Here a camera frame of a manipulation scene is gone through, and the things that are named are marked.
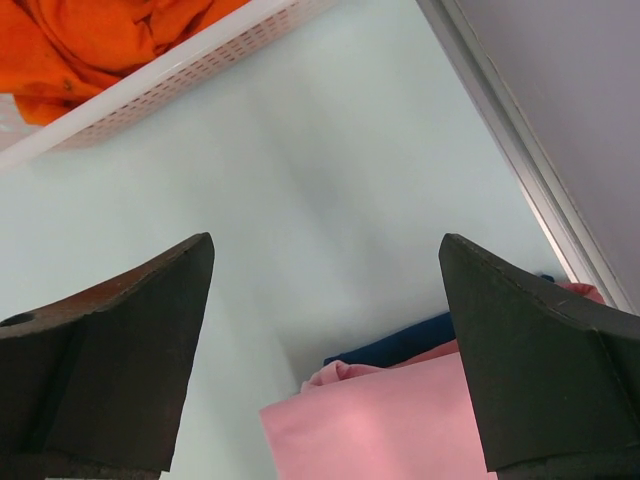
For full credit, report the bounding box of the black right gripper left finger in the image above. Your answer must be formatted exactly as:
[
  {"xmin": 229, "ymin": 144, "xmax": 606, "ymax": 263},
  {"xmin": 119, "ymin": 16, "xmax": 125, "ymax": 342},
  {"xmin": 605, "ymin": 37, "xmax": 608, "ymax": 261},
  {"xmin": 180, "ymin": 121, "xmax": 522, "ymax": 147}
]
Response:
[{"xmin": 1, "ymin": 233, "xmax": 215, "ymax": 479}]

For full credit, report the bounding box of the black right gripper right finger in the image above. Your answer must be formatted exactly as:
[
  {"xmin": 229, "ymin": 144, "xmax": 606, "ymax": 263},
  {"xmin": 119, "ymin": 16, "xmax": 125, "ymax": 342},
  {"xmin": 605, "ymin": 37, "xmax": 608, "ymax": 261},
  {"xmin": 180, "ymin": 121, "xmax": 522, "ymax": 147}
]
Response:
[{"xmin": 439, "ymin": 234, "xmax": 639, "ymax": 479}]

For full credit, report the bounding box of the pink t shirt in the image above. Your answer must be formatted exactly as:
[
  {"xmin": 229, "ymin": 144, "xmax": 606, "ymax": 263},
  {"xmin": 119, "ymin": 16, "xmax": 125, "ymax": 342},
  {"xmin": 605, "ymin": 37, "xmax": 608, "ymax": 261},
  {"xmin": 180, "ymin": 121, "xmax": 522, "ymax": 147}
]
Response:
[{"xmin": 258, "ymin": 282, "xmax": 606, "ymax": 480}]

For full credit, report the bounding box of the teal folded t shirt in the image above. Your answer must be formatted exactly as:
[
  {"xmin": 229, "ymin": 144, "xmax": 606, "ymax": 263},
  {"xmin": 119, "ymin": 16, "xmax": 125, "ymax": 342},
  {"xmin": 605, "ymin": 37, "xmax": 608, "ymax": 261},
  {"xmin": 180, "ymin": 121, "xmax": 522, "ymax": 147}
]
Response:
[{"xmin": 322, "ymin": 272, "xmax": 556, "ymax": 369}]

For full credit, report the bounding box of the orange t shirt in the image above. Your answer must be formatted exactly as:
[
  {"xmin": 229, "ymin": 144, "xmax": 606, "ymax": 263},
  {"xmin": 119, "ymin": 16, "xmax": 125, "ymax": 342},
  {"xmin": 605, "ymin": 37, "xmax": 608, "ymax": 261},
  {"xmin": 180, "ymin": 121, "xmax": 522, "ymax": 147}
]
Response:
[{"xmin": 1, "ymin": 0, "xmax": 245, "ymax": 126}]

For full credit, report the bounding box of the white plastic basket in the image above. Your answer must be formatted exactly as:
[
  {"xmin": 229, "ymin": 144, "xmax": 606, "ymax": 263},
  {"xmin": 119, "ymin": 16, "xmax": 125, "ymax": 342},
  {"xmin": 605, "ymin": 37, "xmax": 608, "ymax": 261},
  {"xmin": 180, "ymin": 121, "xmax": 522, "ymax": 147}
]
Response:
[{"xmin": 1, "ymin": 0, "xmax": 336, "ymax": 170}]

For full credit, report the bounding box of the aluminium table edge rail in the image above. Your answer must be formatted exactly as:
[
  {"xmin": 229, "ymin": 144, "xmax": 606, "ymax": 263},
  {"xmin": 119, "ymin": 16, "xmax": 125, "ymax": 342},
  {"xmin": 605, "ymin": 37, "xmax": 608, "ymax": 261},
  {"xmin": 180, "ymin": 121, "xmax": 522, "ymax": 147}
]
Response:
[{"xmin": 418, "ymin": 1, "xmax": 639, "ymax": 314}]

